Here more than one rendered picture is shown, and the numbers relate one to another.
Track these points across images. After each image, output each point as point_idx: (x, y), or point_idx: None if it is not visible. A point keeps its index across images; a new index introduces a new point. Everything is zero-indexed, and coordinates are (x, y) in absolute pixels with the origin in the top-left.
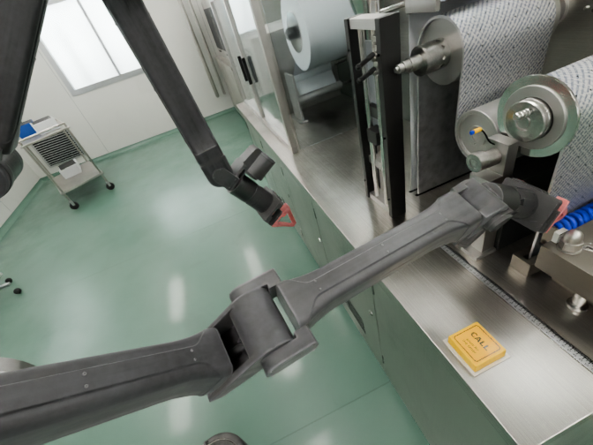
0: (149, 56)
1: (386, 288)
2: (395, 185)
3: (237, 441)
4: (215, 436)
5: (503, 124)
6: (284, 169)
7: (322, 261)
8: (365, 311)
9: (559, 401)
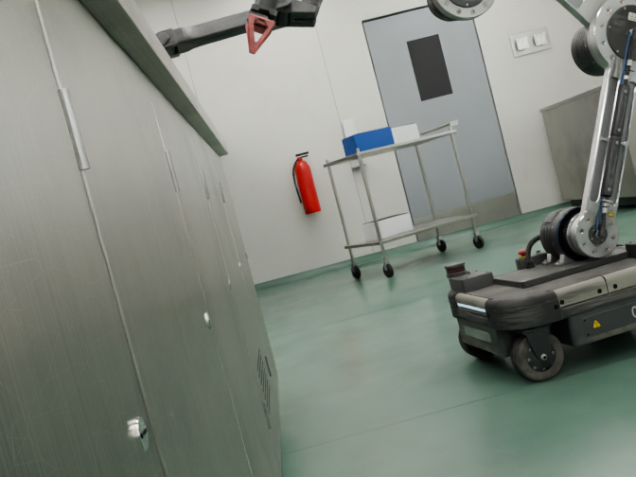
0: None
1: (218, 132)
2: None
3: (500, 300)
4: (536, 294)
5: None
6: (170, 145)
7: (259, 413)
8: (244, 289)
9: None
